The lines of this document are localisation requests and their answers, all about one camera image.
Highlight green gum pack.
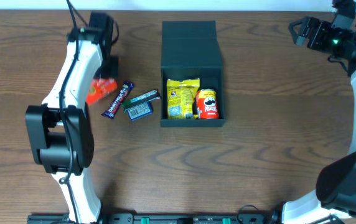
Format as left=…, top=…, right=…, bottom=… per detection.
left=121, top=89, right=161, bottom=110

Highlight black gift box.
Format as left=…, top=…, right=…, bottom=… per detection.
left=160, top=21, right=226, bottom=128

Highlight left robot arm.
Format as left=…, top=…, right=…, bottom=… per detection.
left=25, top=12, right=118, bottom=223

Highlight yellow snack bag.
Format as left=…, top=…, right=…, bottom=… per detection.
left=166, top=78, right=200, bottom=119

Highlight blue small card box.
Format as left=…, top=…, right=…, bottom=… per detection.
left=126, top=102, right=153, bottom=121

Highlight red Pringles can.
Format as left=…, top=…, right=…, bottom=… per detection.
left=195, top=89, right=219, bottom=119

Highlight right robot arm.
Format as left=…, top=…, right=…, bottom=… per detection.
left=271, top=1, right=356, bottom=224

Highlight purple Dairy Milk bar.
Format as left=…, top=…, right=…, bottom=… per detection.
left=101, top=81, right=134, bottom=119

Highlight red candy bag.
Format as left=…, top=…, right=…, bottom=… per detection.
left=86, top=78, right=118, bottom=105

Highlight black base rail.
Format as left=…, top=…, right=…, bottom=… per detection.
left=26, top=212, right=278, bottom=224

